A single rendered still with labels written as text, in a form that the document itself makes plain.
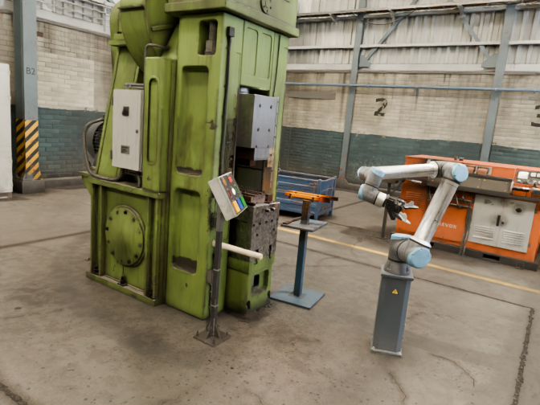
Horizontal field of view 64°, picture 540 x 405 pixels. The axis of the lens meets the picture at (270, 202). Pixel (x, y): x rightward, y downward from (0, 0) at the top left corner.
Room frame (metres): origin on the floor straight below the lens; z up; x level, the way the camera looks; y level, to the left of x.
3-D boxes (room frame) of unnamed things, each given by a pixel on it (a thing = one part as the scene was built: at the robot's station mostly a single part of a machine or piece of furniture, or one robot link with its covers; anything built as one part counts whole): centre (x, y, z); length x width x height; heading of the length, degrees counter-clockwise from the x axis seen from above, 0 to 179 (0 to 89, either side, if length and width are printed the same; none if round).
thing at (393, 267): (2.96, -0.95, 0.65); 0.19 x 0.19 x 0.10
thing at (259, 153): (3.53, 0.27, 1.32); 0.42 x 0.20 x 0.10; 57
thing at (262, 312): (3.38, 0.06, 0.01); 0.58 x 0.39 x 0.01; 147
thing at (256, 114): (3.56, 0.25, 1.57); 0.42 x 0.39 x 0.40; 57
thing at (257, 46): (3.65, 0.37, 2.06); 0.44 x 0.41 x 0.47; 57
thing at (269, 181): (3.93, 0.19, 1.15); 0.44 x 0.26 x 2.30; 57
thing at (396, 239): (2.95, -0.95, 0.79); 0.17 x 0.15 x 0.18; 14
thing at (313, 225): (3.77, -0.33, 0.70); 0.40 x 0.30 x 0.02; 155
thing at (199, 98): (3.36, 0.56, 1.15); 0.44 x 0.26 x 2.30; 57
